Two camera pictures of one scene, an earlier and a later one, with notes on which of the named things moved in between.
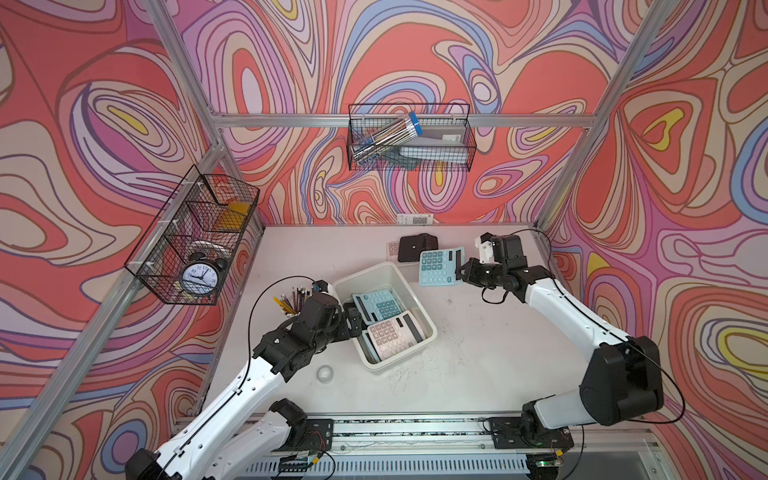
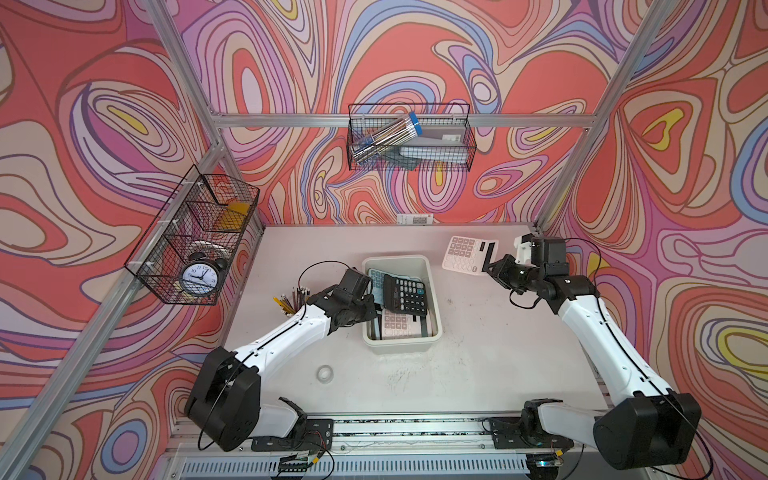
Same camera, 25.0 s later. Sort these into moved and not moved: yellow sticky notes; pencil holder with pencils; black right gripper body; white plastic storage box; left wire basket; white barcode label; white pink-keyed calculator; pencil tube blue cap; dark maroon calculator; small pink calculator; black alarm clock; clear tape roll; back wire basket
Moved: dark maroon calculator; black right gripper body; white plastic storage box; small pink calculator
Not moved: yellow sticky notes; left wire basket; white barcode label; back wire basket; black alarm clock; pencil holder with pencils; clear tape roll; pencil tube blue cap; white pink-keyed calculator
